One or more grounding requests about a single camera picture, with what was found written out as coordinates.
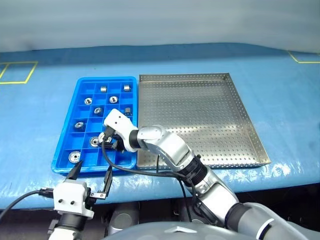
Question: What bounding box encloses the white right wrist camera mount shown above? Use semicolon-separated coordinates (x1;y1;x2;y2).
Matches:
103;108;140;153

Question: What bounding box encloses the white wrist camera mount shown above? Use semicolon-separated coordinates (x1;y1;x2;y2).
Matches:
103;108;140;153
53;180;95;220

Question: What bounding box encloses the blue compartment tray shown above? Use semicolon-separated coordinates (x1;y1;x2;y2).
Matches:
51;76;139;177

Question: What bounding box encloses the perforated metal tray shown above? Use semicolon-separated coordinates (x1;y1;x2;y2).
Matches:
136;72;272;170

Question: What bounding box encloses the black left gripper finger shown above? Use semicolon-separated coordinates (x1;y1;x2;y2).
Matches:
102;165;113;195
65;159;85;181

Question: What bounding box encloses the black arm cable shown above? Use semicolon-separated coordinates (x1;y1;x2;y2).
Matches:
101;126;201;223
0;187;55;221

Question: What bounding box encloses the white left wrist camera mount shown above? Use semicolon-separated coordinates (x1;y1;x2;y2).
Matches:
53;180;95;220

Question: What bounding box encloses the grey robot torso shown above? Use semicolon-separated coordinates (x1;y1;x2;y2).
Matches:
99;222;276;240

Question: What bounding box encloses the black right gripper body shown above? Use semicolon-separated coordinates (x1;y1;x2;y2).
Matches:
109;134;128;154

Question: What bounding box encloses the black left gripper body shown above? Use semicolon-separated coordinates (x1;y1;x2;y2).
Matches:
84;186;108;212

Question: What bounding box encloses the dark rounded housing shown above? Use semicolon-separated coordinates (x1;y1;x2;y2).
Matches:
107;201;141;236

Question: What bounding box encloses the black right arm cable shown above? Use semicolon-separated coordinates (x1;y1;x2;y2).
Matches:
101;126;201;223

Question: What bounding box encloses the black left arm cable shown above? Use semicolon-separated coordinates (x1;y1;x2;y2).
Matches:
0;187;55;221

